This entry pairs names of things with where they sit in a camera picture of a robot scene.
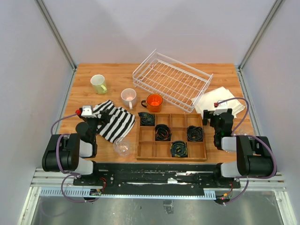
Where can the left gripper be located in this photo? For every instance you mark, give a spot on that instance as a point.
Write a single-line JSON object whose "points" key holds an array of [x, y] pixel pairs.
{"points": [[104, 114]]}

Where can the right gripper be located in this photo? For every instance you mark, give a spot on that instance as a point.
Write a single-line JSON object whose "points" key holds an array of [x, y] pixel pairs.
{"points": [[208, 114]]}

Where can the pink white mug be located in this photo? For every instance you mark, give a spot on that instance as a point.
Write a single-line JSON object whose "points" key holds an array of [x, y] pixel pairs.
{"points": [[129, 98]]}

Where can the yellow-green mug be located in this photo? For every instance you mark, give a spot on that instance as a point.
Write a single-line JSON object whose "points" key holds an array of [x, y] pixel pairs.
{"points": [[99, 84]]}

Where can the orange enamel mug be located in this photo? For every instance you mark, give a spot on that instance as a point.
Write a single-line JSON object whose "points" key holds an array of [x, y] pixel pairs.
{"points": [[153, 103]]}

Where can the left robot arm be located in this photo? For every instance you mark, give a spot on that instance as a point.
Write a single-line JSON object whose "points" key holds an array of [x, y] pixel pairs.
{"points": [[69, 153]]}

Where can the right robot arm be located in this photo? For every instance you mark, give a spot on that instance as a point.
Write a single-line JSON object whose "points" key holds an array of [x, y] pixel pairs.
{"points": [[254, 157]]}

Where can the cream folded cloth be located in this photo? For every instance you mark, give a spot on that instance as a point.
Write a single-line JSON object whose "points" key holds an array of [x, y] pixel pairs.
{"points": [[207, 100]]}

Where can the black white striped cloth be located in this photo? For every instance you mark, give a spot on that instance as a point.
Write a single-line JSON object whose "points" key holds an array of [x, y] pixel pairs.
{"points": [[121, 121]]}

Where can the rolled belt right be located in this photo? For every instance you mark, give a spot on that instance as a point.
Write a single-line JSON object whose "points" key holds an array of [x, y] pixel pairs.
{"points": [[195, 134]]}

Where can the rolled belt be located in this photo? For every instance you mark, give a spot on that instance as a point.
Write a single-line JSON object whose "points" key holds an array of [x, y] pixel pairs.
{"points": [[179, 149], [162, 132], [146, 119], [195, 134]]}

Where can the clear plastic cup left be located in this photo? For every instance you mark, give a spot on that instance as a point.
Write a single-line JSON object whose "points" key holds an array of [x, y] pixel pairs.
{"points": [[122, 146]]}

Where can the clear plastic cup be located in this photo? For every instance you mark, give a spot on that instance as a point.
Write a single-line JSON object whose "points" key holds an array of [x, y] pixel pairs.
{"points": [[242, 130], [122, 146]]}

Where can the clear plastic cup right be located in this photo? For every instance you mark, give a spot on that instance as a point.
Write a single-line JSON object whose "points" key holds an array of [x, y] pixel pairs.
{"points": [[242, 130]]}

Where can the rolled belt top left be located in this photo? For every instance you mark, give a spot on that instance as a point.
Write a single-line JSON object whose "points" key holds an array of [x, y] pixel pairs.
{"points": [[146, 119]]}

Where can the rolled belt bottom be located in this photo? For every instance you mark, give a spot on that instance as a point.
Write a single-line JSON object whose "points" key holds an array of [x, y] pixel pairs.
{"points": [[179, 149]]}

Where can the rolled belt middle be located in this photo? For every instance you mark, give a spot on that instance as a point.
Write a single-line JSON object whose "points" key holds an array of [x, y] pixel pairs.
{"points": [[162, 132]]}

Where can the wooden compartment tray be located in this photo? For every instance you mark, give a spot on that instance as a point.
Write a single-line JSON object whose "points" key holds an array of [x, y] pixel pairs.
{"points": [[148, 149]]}

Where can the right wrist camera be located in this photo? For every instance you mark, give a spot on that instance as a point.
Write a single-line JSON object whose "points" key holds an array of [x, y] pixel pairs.
{"points": [[220, 108]]}

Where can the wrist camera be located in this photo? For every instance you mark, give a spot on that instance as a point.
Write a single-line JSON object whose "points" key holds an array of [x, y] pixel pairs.
{"points": [[220, 108], [86, 111]]}

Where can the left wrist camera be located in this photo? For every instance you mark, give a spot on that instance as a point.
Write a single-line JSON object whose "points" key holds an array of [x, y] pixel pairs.
{"points": [[86, 111]]}

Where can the white wire dish rack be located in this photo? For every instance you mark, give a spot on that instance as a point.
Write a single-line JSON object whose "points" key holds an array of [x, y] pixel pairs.
{"points": [[177, 83]]}

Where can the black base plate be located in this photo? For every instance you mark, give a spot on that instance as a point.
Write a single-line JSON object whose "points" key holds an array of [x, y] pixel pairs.
{"points": [[155, 179]]}

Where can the aluminium rail frame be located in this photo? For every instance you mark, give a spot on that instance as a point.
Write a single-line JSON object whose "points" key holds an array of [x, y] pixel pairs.
{"points": [[54, 200]]}

